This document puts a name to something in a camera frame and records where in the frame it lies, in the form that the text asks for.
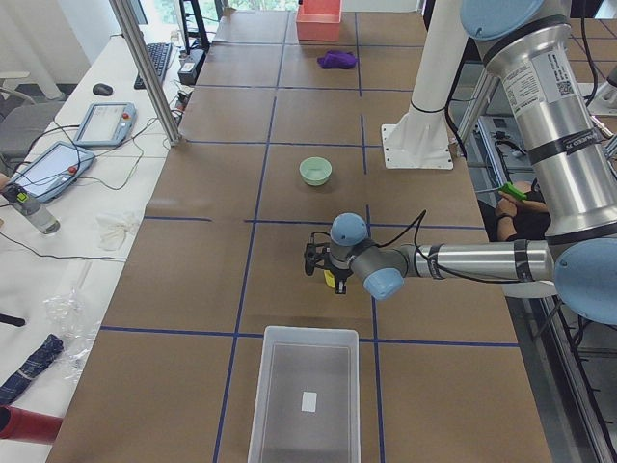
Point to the aluminium frame post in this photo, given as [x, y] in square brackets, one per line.
[137, 47]

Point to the near teach pendant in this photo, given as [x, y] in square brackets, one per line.
[47, 177]

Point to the crumpled clear plastic wrap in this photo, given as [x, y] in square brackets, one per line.
[67, 315]

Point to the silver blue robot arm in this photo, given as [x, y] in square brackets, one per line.
[523, 44]

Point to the crumpled white tissue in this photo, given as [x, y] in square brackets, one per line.
[113, 228]

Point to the purple cloth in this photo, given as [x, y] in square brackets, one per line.
[337, 59]

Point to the grey office chair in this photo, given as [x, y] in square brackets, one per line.
[23, 124]

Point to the pink plastic bin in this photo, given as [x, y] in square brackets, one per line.
[319, 20]

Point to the green handheld tool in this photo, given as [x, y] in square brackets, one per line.
[510, 189]

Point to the aluminium side frame rail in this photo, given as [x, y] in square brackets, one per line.
[571, 365]

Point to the pale green ceramic bowl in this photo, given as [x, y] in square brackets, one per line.
[315, 171]

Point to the black computer mouse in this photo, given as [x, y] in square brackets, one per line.
[102, 89]

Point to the clear water bottle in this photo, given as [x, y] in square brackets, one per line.
[30, 208]

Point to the far teach pendant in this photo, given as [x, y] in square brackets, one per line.
[106, 125]

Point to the yellow plastic cup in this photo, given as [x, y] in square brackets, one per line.
[327, 275]

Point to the teach pendant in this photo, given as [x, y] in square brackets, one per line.
[47, 177]
[106, 125]

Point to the folded dark blue umbrella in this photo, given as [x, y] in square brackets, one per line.
[38, 362]

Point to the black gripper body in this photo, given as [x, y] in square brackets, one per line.
[336, 274]

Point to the person in black shirt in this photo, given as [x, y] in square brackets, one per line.
[532, 220]

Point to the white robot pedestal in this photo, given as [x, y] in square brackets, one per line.
[420, 140]

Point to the red cylinder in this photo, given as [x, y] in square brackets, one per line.
[27, 426]

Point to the black power adapter box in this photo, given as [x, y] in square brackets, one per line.
[191, 66]

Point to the person's hand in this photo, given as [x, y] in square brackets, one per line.
[506, 208]

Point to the clear white plastic box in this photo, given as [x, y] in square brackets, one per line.
[307, 404]

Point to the black keyboard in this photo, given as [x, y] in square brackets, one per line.
[160, 54]

